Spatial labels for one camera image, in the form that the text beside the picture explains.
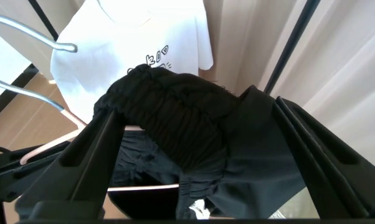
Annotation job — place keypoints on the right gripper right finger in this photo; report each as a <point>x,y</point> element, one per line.
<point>337,180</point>

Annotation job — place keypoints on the black clothes rack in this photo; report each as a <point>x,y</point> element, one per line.
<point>287,49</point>

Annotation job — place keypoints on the beige curtain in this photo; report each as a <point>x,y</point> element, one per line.
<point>346,77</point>

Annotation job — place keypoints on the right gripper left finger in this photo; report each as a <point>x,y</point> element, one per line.
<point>81,174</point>

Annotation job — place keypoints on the pink clothes hanger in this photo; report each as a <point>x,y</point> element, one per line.
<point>19,91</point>

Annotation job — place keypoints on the white printed shirt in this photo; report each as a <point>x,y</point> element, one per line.
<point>112,46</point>

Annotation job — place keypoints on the black garment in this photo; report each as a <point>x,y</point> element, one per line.
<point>190,124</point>

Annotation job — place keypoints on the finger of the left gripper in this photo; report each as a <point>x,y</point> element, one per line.
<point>13,183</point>
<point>19,157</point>

